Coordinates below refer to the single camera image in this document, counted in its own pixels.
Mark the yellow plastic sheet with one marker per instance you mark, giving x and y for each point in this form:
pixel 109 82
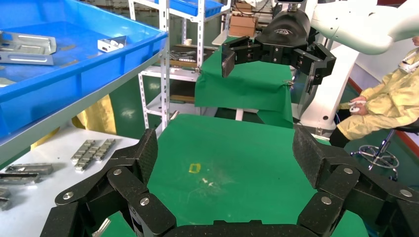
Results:
pixel 98 114

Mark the white hand controller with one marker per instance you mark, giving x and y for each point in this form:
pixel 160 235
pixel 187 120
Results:
pixel 355 107

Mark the green cloth on background table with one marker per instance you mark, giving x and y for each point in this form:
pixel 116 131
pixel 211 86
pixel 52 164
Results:
pixel 248 88

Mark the white slotted angle rack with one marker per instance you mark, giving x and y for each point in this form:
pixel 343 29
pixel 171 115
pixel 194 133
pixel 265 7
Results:
pixel 200 32

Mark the perforated metal rail part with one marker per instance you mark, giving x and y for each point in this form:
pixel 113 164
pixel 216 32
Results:
pixel 19 179
pixel 105 149
pixel 29 169
pixel 85 162
pixel 82 151

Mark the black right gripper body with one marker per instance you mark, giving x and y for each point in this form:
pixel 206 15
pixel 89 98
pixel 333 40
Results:
pixel 284 32

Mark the brown cardboard box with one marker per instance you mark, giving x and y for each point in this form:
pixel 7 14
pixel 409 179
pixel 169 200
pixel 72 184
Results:
pixel 243 7
pixel 243 26

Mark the small blue plastic bin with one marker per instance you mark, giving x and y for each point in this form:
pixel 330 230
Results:
pixel 193 6

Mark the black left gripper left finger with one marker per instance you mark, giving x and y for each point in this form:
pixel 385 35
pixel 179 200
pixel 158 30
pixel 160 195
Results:
pixel 131 183

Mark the yellow tape square outline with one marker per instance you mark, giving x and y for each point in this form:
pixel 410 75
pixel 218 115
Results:
pixel 190 167

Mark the chrome stool black seat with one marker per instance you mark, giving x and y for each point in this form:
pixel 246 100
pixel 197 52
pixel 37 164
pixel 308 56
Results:
pixel 379 157

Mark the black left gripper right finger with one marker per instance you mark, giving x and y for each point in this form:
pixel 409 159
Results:
pixel 340 183

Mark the pile of metal parts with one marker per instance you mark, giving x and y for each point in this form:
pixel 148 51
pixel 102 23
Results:
pixel 181 56

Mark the wooden board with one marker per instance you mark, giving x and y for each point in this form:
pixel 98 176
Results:
pixel 183 64

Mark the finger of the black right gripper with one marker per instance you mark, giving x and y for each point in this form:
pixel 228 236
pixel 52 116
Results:
pixel 319 62
pixel 242 52

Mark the silver sheet metal bracket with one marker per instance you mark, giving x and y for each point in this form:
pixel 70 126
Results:
pixel 29 49
pixel 6 82
pixel 108 45

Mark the white robot torso column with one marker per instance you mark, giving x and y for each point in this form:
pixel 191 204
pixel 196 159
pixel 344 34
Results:
pixel 327 98

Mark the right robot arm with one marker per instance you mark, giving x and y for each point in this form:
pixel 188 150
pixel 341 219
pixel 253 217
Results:
pixel 360 23

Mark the grey metal shelf rack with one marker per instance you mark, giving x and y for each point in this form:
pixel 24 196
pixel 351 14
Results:
pixel 49 126

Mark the person in yellow coat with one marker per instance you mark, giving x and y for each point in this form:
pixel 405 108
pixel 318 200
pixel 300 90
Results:
pixel 392 98

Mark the large blue plastic bin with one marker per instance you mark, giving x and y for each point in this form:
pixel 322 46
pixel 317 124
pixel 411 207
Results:
pixel 65 88

